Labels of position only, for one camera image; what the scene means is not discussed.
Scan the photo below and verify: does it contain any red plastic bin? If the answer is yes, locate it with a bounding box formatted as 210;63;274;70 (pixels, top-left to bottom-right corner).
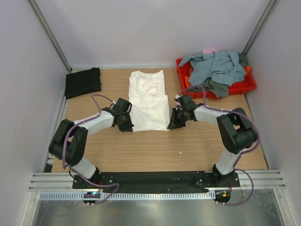
176;59;256;99

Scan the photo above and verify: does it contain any dark grey t-shirt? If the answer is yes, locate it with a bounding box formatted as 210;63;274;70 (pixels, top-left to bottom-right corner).
200;53;248;98

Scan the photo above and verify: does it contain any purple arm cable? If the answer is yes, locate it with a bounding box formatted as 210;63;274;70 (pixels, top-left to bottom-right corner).
175;85;261;208
62;94;120;205

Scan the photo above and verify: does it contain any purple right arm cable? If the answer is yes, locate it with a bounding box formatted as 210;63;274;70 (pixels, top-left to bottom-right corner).
175;85;261;208

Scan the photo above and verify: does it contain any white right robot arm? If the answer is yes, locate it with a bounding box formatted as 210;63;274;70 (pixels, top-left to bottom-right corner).
167;94;259;186

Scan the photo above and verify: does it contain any white t-shirt with print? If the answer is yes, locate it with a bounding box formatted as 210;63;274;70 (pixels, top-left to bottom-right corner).
128;70;170;132

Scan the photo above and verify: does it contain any slotted grey cable duct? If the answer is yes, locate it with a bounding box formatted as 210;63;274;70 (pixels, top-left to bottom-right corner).
39;191;215;202

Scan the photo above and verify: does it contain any blue-grey t-shirt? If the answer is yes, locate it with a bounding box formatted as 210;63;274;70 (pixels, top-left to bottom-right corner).
179;51;246;87

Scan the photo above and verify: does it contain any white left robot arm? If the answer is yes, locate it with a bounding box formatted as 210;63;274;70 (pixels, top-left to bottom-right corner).
48;98;134;188

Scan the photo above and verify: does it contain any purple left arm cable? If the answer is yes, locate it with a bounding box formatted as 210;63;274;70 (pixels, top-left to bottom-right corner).
62;94;120;205

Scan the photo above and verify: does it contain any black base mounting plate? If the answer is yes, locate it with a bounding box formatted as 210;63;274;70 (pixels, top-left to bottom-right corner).
72;170;241;192

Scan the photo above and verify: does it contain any folded black t-shirt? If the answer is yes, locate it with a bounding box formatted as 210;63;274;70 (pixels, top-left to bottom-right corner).
64;68;101;99

